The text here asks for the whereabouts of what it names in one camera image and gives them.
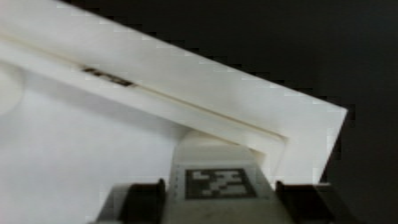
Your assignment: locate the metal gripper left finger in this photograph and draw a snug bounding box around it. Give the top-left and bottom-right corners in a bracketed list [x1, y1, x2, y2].
[117, 180, 165, 224]

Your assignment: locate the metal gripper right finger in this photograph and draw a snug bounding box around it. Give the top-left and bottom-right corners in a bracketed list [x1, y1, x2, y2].
[275, 182, 342, 224]

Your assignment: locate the white square tabletop part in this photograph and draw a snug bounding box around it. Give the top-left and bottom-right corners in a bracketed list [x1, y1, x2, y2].
[0, 0, 346, 224]

